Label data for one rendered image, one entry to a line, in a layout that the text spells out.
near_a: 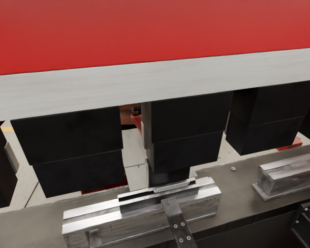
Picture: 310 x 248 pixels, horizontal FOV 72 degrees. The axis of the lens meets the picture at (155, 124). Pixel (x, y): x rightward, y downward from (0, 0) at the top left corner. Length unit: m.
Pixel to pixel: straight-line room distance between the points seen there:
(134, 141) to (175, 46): 0.43
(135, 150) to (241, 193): 0.36
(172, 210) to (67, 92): 0.33
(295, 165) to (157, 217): 0.44
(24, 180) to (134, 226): 1.72
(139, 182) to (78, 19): 0.40
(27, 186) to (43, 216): 1.44
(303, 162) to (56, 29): 0.73
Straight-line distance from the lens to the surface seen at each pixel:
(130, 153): 0.64
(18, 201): 2.07
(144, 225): 0.59
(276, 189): 0.75
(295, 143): 2.50
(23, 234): 0.71
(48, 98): 0.32
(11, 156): 0.48
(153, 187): 0.53
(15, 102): 0.33
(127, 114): 1.22
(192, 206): 0.59
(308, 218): 0.83
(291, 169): 0.75
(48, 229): 0.69
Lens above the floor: 1.42
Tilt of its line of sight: 33 degrees down
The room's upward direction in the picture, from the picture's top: straight up
